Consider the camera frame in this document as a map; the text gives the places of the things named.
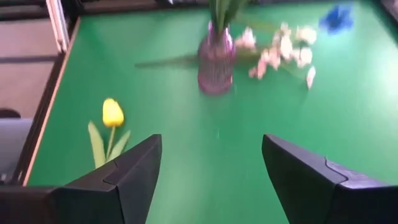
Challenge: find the purple ribbed glass vase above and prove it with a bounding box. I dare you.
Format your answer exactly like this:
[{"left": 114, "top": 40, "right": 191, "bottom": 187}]
[{"left": 197, "top": 20, "right": 236, "bottom": 96}]

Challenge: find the white corner strip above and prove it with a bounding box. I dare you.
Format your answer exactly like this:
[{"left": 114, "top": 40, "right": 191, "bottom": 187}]
[{"left": 45, "top": 0, "right": 71, "bottom": 53}]

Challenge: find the white artificial flower bunch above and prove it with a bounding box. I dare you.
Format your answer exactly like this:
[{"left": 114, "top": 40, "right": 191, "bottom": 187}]
[{"left": 135, "top": 21, "right": 318, "bottom": 91}]

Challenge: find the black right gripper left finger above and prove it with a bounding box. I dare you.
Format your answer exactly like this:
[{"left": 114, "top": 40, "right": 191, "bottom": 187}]
[{"left": 0, "top": 133, "right": 163, "bottom": 224}]

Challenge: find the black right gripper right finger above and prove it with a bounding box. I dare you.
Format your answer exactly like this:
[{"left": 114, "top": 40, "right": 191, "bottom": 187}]
[{"left": 261, "top": 133, "right": 398, "bottom": 224}]

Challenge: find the yellow artificial tulip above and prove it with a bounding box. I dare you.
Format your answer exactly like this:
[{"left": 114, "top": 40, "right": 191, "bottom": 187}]
[{"left": 87, "top": 97, "right": 132, "bottom": 169}]

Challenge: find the green table mat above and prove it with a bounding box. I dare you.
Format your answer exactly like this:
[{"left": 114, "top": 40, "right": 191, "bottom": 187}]
[{"left": 23, "top": 0, "right": 398, "bottom": 224}]

